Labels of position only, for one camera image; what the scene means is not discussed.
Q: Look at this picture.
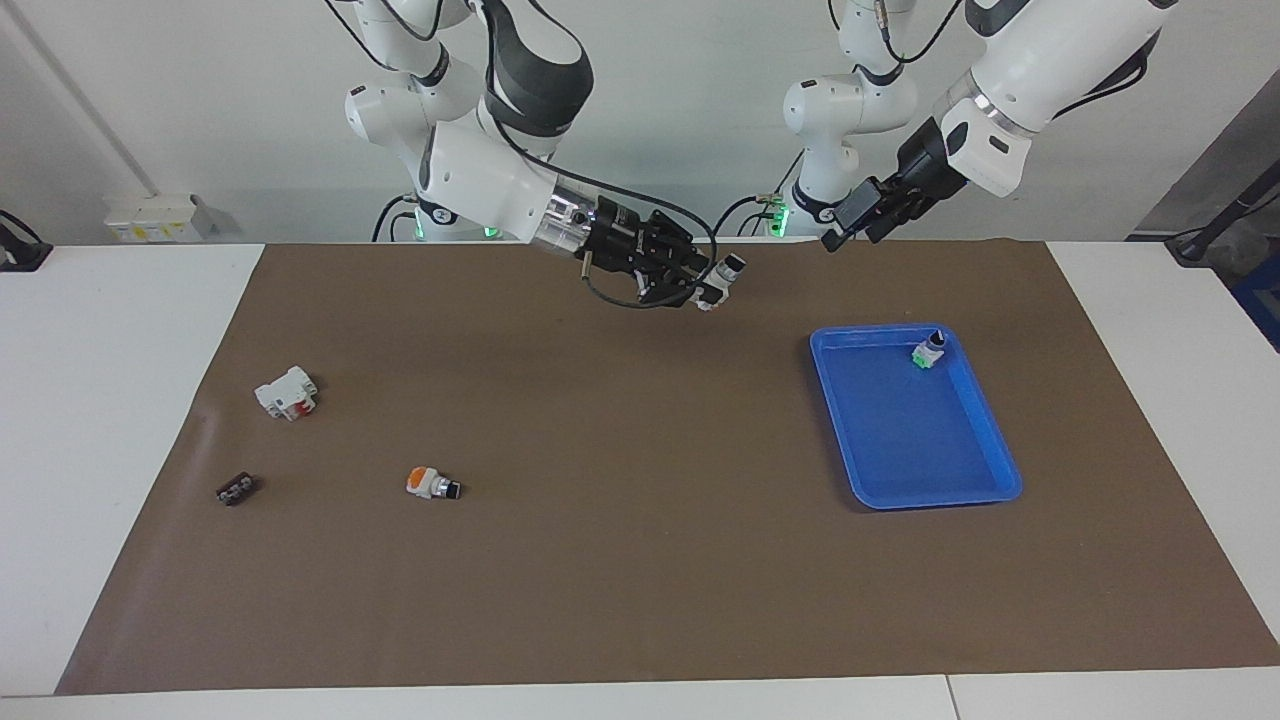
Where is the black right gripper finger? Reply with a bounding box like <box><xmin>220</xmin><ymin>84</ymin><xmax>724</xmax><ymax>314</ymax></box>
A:
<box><xmin>640</xmin><ymin>268</ymin><xmax>726</xmax><ymax>309</ymax></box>
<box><xmin>650</xmin><ymin>212</ymin><xmax>713</xmax><ymax>273</ymax></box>

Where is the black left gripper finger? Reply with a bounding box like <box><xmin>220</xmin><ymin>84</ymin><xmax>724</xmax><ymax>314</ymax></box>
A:
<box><xmin>866</xmin><ymin>195</ymin><xmax>921</xmax><ymax>244</ymax></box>
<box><xmin>822</xmin><ymin>180</ymin><xmax>883</xmax><ymax>251</ymax></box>

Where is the blue plastic tray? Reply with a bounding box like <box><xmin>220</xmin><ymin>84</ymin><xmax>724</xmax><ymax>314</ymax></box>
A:
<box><xmin>809</xmin><ymin>323</ymin><xmax>1024</xmax><ymax>511</ymax></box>

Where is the brown table mat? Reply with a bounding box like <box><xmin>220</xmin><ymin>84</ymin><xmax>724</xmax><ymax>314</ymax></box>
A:
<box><xmin>55</xmin><ymin>240</ymin><xmax>1280</xmax><ymax>696</ymax></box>

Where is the blue box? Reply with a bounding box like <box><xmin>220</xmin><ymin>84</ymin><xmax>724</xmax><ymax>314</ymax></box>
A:
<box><xmin>1230</xmin><ymin>250</ymin><xmax>1280</xmax><ymax>353</ymax></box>

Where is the white circuit breaker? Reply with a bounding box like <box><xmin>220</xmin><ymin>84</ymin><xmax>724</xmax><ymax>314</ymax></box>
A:
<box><xmin>254</xmin><ymin>366</ymin><xmax>319</xmax><ymax>422</ymax></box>

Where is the black stand with cable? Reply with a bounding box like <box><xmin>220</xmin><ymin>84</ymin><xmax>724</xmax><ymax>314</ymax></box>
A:
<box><xmin>1165</xmin><ymin>160</ymin><xmax>1280</xmax><ymax>267</ymax></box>

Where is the orange selector switch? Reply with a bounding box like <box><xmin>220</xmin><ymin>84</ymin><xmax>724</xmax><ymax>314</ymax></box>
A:
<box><xmin>406</xmin><ymin>466</ymin><xmax>463</xmax><ymax>502</ymax></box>

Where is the white wall outlet box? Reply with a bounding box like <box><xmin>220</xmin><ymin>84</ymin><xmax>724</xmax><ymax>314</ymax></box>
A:
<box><xmin>104</xmin><ymin>192</ymin><xmax>217</xmax><ymax>244</ymax></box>

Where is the white wall cable conduit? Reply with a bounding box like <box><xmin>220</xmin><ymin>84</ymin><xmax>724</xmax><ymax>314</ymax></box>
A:
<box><xmin>0</xmin><ymin>0</ymin><xmax>161</xmax><ymax>198</ymax></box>

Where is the black clamp mount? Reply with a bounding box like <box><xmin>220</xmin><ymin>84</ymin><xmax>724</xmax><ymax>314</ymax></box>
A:
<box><xmin>0</xmin><ymin>210</ymin><xmax>54</xmax><ymax>273</ymax></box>

